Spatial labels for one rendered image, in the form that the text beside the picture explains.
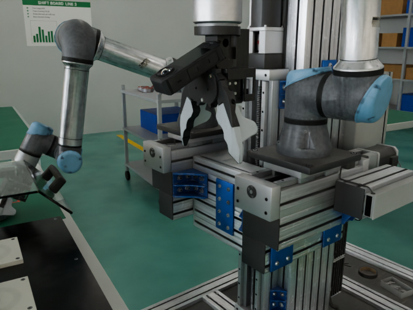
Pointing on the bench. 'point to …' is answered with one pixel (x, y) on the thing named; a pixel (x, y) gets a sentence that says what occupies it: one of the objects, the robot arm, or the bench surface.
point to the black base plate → (53, 267)
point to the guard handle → (55, 179)
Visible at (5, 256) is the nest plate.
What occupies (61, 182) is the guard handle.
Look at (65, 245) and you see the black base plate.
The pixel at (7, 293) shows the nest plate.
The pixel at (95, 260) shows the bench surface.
